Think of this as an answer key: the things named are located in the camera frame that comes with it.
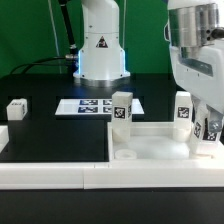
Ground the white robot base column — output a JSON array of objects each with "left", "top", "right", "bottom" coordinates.
[{"left": 73, "top": 0, "right": 130, "bottom": 87}]

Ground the white base tag plate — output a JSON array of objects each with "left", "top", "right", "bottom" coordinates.
[{"left": 55, "top": 98, "right": 144, "bottom": 116}]

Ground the white U-shaped obstacle fence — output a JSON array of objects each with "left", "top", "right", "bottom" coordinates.
[{"left": 0, "top": 125, "right": 224, "bottom": 190}]

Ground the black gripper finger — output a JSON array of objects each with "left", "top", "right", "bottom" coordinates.
[{"left": 207, "top": 106, "right": 224, "bottom": 133}]

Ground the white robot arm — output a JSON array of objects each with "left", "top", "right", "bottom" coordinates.
[{"left": 167, "top": 0, "right": 224, "bottom": 133}]

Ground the white square tabletop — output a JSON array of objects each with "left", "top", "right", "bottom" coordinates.
[{"left": 108, "top": 122, "right": 224, "bottom": 162}]

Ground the black cable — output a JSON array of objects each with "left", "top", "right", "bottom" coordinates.
[{"left": 9, "top": 55, "right": 80, "bottom": 76}]

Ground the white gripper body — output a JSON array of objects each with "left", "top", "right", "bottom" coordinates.
[{"left": 170, "top": 43, "right": 224, "bottom": 114}]

